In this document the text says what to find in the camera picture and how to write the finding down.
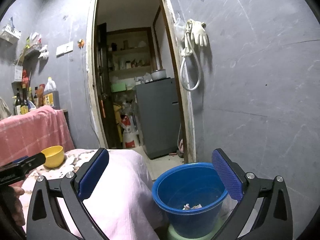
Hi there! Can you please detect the left hand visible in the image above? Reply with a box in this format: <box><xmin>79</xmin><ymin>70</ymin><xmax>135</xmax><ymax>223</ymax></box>
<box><xmin>9</xmin><ymin>186</ymin><xmax>25</xmax><ymax>226</ymax></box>

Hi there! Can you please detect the yellow plastic bowl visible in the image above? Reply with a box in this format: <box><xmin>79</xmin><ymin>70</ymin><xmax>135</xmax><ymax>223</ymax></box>
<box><xmin>41</xmin><ymin>145</ymin><xmax>65</xmax><ymax>168</ymax></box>

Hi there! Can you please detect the pink checked cloth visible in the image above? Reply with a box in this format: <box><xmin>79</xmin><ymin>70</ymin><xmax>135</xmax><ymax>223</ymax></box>
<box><xmin>1</xmin><ymin>106</ymin><xmax>75</xmax><ymax>167</ymax></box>

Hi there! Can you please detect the beige rag on faucet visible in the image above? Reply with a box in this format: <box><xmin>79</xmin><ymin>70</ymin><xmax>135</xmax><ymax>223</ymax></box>
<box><xmin>0</xmin><ymin>98</ymin><xmax>12</xmax><ymax>120</ymax></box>

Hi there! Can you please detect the dark glass sauce bottle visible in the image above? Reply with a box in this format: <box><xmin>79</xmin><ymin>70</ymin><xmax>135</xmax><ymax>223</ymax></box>
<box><xmin>21</xmin><ymin>83</ymin><xmax>29</xmax><ymax>114</ymax></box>

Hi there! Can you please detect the large soy sauce jug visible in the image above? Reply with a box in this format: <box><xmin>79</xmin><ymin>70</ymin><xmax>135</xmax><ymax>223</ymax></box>
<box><xmin>42</xmin><ymin>77</ymin><xmax>60</xmax><ymax>109</ymax></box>

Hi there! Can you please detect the pink floral table cloth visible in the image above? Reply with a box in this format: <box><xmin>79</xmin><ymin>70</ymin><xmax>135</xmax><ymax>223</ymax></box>
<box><xmin>20</xmin><ymin>149</ymin><xmax>166</xmax><ymax>239</ymax></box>

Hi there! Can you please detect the blue plastic bucket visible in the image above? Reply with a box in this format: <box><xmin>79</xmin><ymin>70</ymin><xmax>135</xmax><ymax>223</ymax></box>
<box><xmin>152</xmin><ymin>163</ymin><xmax>228</xmax><ymax>238</ymax></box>

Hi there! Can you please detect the white red rice sack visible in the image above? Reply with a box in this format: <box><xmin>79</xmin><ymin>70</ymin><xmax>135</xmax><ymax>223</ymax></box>
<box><xmin>120</xmin><ymin>115</ymin><xmax>140</xmax><ymax>148</ymax></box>

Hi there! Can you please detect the grey small refrigerator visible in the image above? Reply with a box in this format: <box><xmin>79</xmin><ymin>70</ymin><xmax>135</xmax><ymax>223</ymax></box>
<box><xmin>136</xmin><ymin>78</ymin><xmax>181</xmax><ymax>159</ymax></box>

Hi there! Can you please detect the metal pot on fridge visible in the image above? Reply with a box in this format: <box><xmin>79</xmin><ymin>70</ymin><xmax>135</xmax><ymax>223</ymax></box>
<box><xmin>151</xmin><ymin>69</ymin><xmax>167</xmax><ymax>81</ymax></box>

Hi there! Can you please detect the white wall switch plate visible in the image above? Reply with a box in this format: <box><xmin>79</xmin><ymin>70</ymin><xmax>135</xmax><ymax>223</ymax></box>
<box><xmin>56</xmin><ymin>41</ymin><xmax>74</xmax><ymax>57</ymax></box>

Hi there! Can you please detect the wire wall shelf rack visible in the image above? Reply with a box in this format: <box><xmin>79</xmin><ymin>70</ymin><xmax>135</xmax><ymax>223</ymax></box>
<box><xmin>24</xmin><ymin>32</ymin><xmax>42</xmax><ymax>57</ymax></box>

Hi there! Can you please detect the white wall basket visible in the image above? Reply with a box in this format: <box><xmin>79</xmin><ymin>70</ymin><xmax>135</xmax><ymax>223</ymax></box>
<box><xmin>1</xmin><ymin>17</ymin><xmax>22</xmax><ymax>44</ymax></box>

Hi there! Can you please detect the orange wall hook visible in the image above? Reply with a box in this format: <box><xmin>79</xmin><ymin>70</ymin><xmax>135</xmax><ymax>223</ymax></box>
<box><xmin>77</xmin><ymin>39</ymin><xmax>85</xmax><ymax>48</ymax></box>

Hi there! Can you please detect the white hose loop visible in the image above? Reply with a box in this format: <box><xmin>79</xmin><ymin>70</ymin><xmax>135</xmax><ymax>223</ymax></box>
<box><xmin>179</xmin><ymin>33</ymin><xmax>202</xmax><ymax>92</ymax></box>

